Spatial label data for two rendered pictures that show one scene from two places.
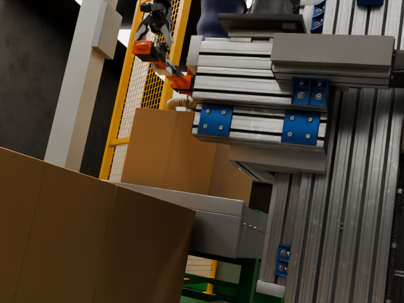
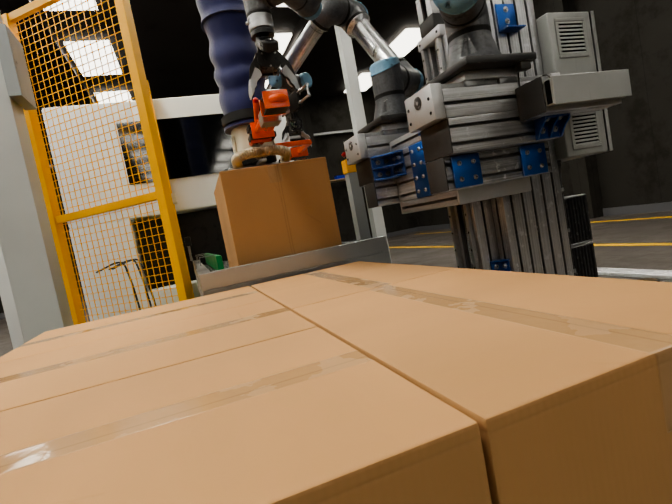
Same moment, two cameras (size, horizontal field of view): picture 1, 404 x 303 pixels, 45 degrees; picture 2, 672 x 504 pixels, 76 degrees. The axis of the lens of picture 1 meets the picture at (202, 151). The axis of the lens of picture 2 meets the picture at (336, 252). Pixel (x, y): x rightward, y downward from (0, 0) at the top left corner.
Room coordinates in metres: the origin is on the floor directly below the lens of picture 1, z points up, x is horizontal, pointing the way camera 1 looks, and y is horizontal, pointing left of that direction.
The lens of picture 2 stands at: (0.61, 1.02, 0.70)
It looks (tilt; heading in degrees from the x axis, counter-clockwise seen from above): 4 degrees down; 321
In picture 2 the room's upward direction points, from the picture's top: 11 degrees counter-clockwise
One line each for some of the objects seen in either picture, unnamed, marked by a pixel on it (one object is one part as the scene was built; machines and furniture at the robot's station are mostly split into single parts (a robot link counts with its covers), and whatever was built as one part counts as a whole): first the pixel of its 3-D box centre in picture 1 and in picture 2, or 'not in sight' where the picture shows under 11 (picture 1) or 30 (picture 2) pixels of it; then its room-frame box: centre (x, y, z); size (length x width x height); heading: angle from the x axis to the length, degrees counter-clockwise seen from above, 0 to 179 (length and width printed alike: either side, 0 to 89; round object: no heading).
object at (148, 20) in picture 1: (160, 16); (265, 54); (1.71, 0.24, 1.23); 0.09 x 0.08 x 0.12; 157
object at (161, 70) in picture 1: (163, 67); (269, 117); (1.82, 0.21, 1.07); 0.07 x 0.07 x 0.04; 67
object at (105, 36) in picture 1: (107, 31); (16, 69); (2.92, 0.73, 1.62); 0.20 x 0.05 x 0.30; 159
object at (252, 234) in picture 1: (285, 244); not in sight; (2.88, -0.58, 0.50); 2.31 x 0.05 x 0.19; 159
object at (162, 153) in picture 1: (194, 170); (272, 221); (2.23, 0.02, 0.75); 0.60 x 0.40 x 0.40; 158
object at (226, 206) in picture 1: (157, 196); (299, 261); (1.91, 0.14, 0.58); 0.70 x 0.03 x 0.06; 69
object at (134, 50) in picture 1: (146, 52); (273, 103); (1.69, 0.26, 1.08); 0.08 x 0.07 x 0.05; 157
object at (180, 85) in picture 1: (184, 85); (261, 132); (2.01, 0.12, 1.08); 0.10 x 0.08 x 0.06; 67
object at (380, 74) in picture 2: not in sight; (387, 77); (1.73, -0.30, 1.20); 0.13 x 0.12 x 0.14; 99
